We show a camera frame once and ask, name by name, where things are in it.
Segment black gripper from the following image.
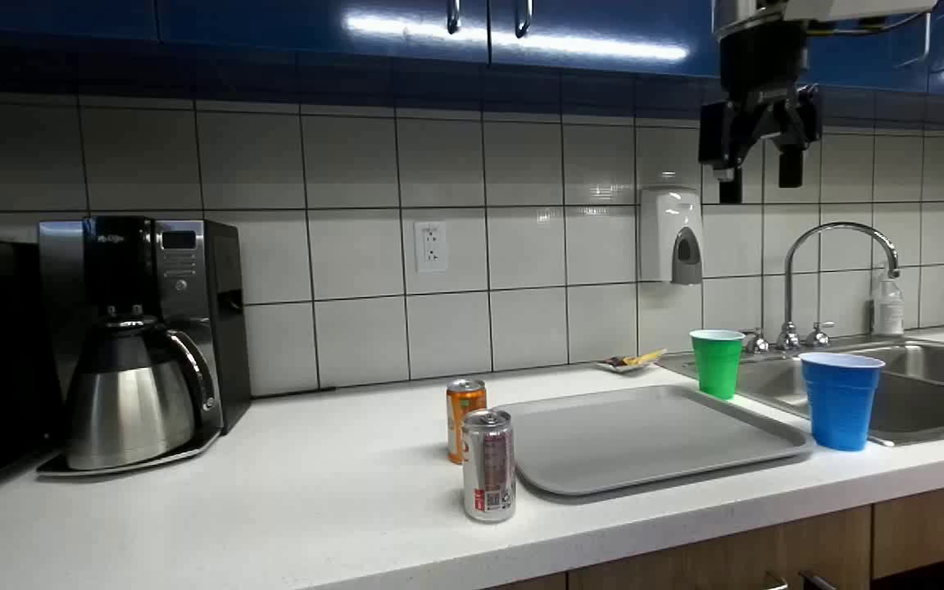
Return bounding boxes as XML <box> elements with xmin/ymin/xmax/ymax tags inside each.
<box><xmin>699</xmin><ymin>16</ymin><xmax>821</xmax><ymax>203</ymax></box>

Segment orange Fanta can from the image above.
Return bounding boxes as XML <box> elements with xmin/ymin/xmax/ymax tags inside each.
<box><xmin>446</xmin><ymin>378</ymin><xmax>488</xmax><ymax>465</ymax></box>

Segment silver Diet Coke can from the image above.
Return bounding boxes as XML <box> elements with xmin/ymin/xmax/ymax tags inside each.
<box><xmin>461</xmin><ymin>409</ymin><xmax>516</xmax><ymax>526</ymax></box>

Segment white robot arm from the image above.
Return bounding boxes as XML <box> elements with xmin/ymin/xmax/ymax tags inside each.
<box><xmin>699</xmin><ymin>0</ymin><xmax>938</xmax><ymax>203</ymax></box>

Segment grey plastic tray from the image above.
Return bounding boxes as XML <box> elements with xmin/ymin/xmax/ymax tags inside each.
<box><xmin>505</xmin><ymin>385</ymin><xmax>814</xmax><ymax>503</ymax></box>

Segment white soap dispenser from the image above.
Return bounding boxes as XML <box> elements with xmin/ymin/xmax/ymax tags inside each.
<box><xmin>638</xmin><ymin>187</ymin><xmax>704</xmax><ymax>287</ymax></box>

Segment chrome sink faucet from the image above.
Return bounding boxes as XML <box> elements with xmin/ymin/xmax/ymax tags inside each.
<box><xmin>740</xmin><ymin>220</ymin><xmax>905</xmax><ymax>358</ymax></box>

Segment clear soap bottle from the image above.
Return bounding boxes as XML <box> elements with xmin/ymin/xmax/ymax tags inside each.
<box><xmin>872</xmin><ymin>276</ymin><xmax>905</xmax><ymax>339</ymax></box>

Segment green plastic cup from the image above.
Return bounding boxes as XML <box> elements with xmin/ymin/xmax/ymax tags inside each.
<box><xmin>693</xmin><ymin>327</ymin><xmax>740</xmax><ymax>401</ymax></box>

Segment small dish with sponge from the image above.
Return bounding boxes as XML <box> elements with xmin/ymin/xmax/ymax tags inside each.
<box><xmin>599</xmin><ymin>347</ymin><xmax>669</xmax><ymax>374</ymax></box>

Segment blue plastic cup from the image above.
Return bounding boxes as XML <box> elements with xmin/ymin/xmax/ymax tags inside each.
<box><xmin>801</xmin><ymin>351</ymin><xmax>881</xmax><ymax>454</ymax></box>

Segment stainless steel sink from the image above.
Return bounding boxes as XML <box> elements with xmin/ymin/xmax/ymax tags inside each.
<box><xmin>663</xmin><ymin>339</ymin><xmax>944</xmax><ymax>451</ymax></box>

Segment wooden lower cabinets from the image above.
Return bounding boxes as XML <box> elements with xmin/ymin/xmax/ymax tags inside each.
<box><xmin>495</xmin><ymin>489</ymin><xmax>944</xmax><ymax>590</ymax></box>

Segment black coffee maker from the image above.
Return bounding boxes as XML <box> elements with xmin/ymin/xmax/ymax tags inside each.
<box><xmin>37</xmin><ymin>216</ymin><xmax>251</xmax><ymax>479</ymax></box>

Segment blue upper cabinets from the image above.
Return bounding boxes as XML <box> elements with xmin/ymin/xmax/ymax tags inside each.
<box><xmin>0</xmin><ymin>0</ymin><xmax>944</xmax><ymax>106</ymax></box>

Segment steel coffee carafe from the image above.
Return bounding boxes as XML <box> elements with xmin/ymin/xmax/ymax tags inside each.
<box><xmin>66</xmin><ymin>323</ymin><xmax>220</xmax><ymax>474</ymax></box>

